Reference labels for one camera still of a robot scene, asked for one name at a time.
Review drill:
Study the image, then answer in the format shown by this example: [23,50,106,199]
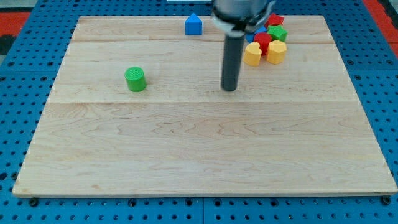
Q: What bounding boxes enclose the yellow hexagon block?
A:
[266,40,287,64]

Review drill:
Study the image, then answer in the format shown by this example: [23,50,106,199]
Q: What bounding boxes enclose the green star block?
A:
[267,25,288,42]

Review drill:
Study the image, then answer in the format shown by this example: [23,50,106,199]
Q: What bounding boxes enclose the yellow heart block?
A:
[243,42,262,67]

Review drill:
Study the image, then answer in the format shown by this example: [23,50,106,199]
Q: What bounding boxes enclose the red cylinder block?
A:
[254,32,272,55]

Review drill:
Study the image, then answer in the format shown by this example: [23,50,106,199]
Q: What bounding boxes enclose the wooden board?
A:
[12,16,397,198]

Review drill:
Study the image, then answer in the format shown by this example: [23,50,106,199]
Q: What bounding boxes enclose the green cylinder block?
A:
[124,67,147,92]

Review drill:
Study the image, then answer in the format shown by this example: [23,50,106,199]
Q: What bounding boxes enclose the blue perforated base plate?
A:
[1,1,397,223]

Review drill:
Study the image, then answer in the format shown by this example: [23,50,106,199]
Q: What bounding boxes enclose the blue block behind rod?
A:
[246,26,267,43]

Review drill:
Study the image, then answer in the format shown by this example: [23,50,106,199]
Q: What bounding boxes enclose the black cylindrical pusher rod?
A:
[221,35,245,91]

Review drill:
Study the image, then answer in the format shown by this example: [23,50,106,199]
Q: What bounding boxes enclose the blue house-shaped block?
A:
[184,13,203,35]

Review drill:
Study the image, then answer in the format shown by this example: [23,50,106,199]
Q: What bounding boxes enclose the red star block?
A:
[264,13,284,28]

